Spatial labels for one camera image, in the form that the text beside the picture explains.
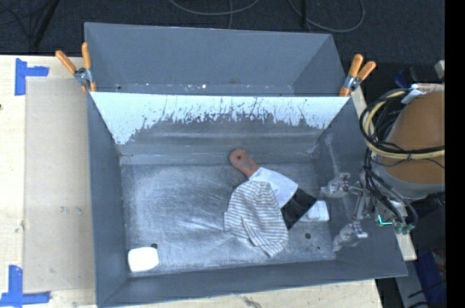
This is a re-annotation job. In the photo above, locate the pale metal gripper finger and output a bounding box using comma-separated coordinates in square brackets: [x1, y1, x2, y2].
[318, 172, 352, 199]
[331, 221, 368, 252]

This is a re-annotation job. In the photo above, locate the small white block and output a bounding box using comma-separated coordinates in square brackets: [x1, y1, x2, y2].
[307, 200, 331, 222]

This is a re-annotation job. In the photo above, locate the white striped cloth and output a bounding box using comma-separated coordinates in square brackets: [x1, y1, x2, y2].
[223, 181, 290, 259]

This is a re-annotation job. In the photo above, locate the grey metal bin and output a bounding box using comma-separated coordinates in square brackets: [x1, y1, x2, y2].
[83, 22, 408, 308]

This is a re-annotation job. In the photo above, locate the white rounded soap bar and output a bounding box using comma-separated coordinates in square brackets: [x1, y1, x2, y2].
[127, 246, 161, 273]

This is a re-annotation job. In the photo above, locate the pale wood flat board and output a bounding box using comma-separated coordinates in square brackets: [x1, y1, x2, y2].
[22, 76, 96, 295]

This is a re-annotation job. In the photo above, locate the orange-handled black-bristle paintbrush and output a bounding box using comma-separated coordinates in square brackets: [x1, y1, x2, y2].
[228, 149, 318, 230]

